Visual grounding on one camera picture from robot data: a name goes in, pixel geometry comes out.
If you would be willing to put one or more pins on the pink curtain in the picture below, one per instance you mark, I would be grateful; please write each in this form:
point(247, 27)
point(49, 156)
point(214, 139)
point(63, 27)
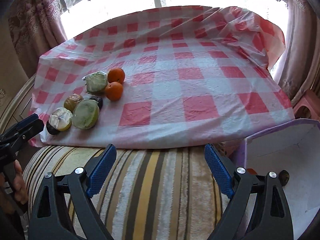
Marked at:
point(299, 63)
point(35, 27)

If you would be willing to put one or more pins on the large green fruit half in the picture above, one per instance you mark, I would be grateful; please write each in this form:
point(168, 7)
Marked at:
point(85, 114)

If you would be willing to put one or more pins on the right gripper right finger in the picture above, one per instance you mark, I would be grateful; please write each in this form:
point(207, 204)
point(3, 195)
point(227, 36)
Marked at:
point(257, 207)

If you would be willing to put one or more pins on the striped towel sofa cover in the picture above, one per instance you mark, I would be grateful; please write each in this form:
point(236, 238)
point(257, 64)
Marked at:
point(148, 194)

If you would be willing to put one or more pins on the person's left hand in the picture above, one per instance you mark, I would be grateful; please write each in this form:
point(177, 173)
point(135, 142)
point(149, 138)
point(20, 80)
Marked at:
point(21, 194)

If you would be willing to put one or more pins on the left pink curtain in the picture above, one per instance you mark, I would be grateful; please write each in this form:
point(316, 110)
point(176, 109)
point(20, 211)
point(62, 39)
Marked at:
point(35, 27)

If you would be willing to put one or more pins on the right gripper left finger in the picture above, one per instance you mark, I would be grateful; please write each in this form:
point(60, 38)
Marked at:
point(50, 218)

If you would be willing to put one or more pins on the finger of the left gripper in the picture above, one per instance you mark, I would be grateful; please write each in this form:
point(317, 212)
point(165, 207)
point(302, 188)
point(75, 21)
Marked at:
point(13, 147)
point(25, 129)

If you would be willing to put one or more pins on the dark passion fruit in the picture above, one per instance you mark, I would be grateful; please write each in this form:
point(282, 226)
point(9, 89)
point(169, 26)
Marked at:
point(51, 130)
point(98, 100)

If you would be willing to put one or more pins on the pale cut fruit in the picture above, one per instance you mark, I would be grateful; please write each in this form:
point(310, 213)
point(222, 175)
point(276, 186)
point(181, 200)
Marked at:
point(61, 119)

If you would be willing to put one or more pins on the white purple cardboard box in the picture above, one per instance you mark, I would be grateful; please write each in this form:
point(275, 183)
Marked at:
point(293, 147)

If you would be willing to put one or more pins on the right pink curtain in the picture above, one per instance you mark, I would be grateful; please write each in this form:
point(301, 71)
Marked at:
point(299, 63)

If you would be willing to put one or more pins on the red white checkered tablecloth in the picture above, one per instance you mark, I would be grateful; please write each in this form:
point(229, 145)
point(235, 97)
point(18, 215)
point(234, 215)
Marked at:
point(193, 75)

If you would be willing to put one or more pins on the orange tangerine front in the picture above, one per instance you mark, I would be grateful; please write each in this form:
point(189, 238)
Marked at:
point(114, 91)

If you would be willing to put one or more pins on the brownish round fruit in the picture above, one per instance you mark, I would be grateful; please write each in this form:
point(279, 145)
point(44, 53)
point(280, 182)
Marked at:
point(72, 101)

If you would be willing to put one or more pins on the pink plastic stool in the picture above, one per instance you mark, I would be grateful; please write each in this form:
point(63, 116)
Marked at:
point(310, 101)

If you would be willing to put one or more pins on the orange tangerine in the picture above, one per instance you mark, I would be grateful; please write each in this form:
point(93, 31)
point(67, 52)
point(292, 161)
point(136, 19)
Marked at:
point(116, 75)
point(114, 91)

